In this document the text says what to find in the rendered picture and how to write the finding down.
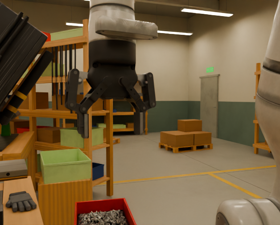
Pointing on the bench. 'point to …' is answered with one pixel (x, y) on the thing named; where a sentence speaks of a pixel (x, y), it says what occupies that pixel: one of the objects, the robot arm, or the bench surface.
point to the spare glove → (20, 201)
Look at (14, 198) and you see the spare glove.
